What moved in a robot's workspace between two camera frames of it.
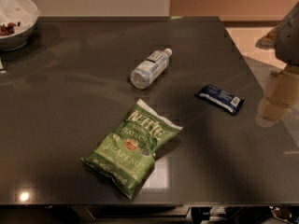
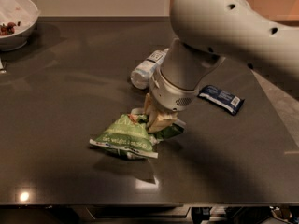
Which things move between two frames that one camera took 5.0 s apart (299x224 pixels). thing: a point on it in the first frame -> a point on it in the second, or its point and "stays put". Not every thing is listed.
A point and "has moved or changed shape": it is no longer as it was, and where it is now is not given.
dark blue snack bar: x=220 y=98 stays put
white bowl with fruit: x=17 y=9 stays put
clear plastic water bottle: x=141 y=77 stays put
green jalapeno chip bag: x=125 y=154 has moved or changed shape
